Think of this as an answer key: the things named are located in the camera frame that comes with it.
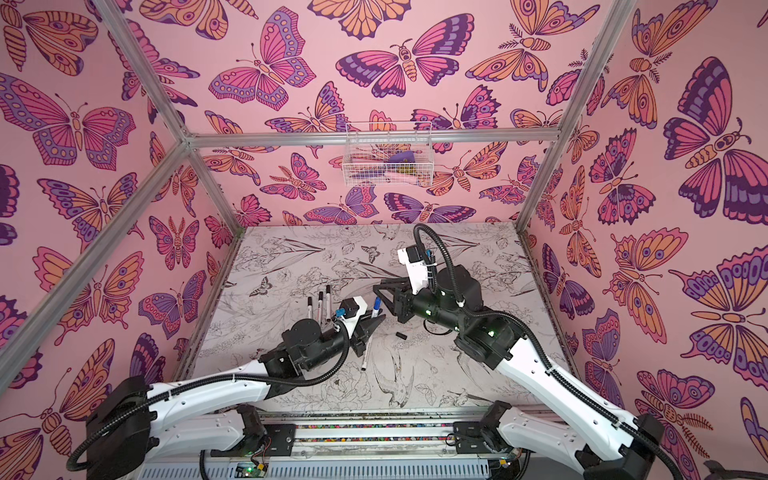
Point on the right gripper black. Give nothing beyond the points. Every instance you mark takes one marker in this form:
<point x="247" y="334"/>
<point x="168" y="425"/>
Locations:
<point x="402" y="297"/>

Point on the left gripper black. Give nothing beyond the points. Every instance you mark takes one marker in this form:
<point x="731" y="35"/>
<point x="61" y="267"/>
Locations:
<point x="358" y="337"/>

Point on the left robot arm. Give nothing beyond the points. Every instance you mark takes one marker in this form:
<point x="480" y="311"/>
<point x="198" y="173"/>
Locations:
<point x="126" y="428"/>

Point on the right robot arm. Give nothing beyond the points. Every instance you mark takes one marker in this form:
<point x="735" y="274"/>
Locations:
<point x="593" y="436"/>

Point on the small green circuit board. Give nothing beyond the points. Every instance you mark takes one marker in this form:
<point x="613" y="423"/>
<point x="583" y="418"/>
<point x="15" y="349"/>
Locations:
<point x="250" y="471"/>

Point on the purple item in basket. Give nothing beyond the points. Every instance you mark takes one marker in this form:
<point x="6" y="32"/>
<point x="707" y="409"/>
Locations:
<point x="405" y="157"/>

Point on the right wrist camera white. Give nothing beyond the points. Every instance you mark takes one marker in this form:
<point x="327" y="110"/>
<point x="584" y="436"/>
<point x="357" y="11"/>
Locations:
<point x="420" y="267"/>

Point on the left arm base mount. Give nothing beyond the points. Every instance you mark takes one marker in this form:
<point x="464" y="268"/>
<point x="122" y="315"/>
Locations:
<point x="259" y="438"/>

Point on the white vented cable duct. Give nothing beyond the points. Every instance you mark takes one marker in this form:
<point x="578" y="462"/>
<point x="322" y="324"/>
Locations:
<point x="365" y="469"/>

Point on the aluminium front rail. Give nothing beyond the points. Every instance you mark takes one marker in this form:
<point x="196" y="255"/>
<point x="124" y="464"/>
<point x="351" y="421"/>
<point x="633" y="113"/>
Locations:
<point x="340" y="436"/>

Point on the white wire basket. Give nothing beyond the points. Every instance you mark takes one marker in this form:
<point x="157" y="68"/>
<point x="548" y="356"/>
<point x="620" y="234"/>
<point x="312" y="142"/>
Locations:
<point x="388" y="153"/>

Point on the aluminium frame back crossbar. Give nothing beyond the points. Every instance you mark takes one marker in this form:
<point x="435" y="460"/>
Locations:
<point x="404" y="136"/>

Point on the aluminium frame diagonal bar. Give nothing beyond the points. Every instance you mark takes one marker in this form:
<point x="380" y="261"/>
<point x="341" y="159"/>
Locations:
<point x="48" y="312"/>

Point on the aluminium frame right post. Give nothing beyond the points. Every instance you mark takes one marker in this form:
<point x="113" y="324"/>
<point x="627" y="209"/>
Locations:
<point x="602" y="48"/>

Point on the aluminium frame post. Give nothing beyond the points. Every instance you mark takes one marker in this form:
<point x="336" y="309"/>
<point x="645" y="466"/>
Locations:
<point x="602" y="48"/>
<point x="117" y="25"/>

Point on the aluminium frame left post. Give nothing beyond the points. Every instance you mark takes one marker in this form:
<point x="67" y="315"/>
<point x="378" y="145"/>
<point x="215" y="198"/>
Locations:
<point x="117" y="25"/>

